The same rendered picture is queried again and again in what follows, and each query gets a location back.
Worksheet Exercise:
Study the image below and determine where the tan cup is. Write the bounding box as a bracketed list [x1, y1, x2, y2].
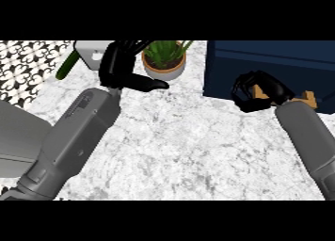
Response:
[251, 84, 320, 110]

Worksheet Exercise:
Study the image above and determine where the green cucumber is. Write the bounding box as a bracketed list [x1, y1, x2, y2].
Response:
[55, 49, 83, 81]

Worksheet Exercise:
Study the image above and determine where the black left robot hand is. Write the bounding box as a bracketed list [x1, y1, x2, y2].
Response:
[97, 40, 171, 93]

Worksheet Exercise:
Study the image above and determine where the potted green plant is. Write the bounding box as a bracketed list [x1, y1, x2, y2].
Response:
[140, 40, 196, 82]

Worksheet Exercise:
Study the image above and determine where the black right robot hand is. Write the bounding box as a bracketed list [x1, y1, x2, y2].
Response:
[230, 70, 298, 114]

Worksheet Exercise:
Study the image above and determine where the dark blue open drawer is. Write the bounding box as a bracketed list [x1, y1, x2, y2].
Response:
[202, 40, 335, 115]

